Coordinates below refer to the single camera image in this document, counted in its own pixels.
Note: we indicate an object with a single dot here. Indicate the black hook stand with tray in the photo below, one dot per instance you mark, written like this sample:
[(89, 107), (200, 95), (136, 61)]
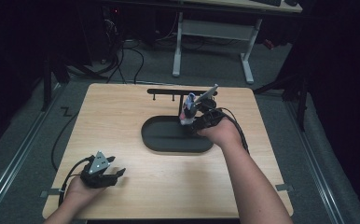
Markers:
[(165, 133)]

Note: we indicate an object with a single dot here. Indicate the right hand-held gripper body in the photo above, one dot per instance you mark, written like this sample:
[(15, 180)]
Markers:
[(210, 118)]

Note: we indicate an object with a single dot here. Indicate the person's left hand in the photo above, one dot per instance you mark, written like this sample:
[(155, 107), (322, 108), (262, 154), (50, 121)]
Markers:
[(78, 193)]

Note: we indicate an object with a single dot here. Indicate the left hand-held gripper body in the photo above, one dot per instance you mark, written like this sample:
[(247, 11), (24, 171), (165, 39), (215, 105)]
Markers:
[(97, 166)]

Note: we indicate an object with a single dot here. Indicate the small red object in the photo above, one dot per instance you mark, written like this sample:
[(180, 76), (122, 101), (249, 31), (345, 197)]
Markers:
[(269, 44)]

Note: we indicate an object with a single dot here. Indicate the white-legged wooden desk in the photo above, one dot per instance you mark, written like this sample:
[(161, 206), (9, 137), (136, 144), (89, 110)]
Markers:
[(215, 29)]

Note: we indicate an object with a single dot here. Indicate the person's right hand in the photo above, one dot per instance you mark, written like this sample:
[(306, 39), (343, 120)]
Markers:
[(223, 133)]

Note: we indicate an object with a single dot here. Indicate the black metal stand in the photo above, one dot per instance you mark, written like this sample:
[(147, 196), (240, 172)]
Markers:
[(47, 81), (301, 102)]

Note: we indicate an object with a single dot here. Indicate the metal floor rail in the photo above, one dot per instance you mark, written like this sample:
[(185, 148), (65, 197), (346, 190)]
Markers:
[(10, 168), (318, 161)]

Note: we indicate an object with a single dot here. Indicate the grey table bracket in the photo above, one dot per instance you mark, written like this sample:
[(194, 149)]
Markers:
[(49, 193), (284, 187)]

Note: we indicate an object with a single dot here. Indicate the black keyboard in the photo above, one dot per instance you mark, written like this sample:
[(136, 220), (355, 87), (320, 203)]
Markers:
[(266, 2)]

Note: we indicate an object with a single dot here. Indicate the black computer mouse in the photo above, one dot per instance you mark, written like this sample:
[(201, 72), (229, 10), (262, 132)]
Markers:
[(290, 2)]

